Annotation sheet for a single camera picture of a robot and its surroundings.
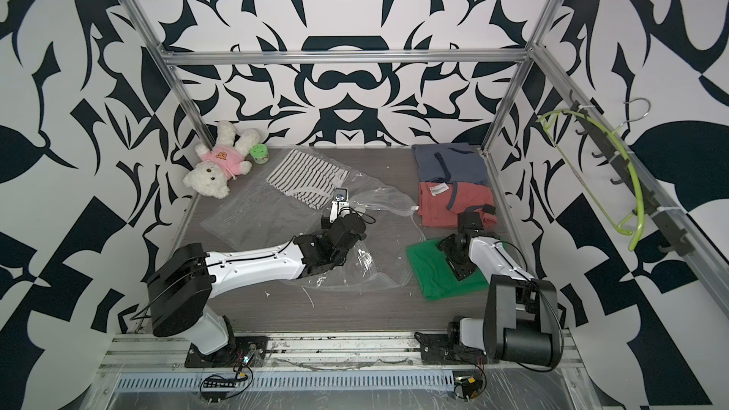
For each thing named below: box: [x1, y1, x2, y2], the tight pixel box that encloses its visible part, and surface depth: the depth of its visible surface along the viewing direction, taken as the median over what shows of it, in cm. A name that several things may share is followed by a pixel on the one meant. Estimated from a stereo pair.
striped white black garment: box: [266, 149, 351, 210], surface depth 111 cm
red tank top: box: [417, 181, 498, 228], surface depth 104 cm
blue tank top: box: [411, 142, 491, 186], surface depth 117 cm
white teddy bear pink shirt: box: [183, 120, 262, 200], surface depth 109 cm
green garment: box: [406, 239, 489, 301], surface depth 86 cm
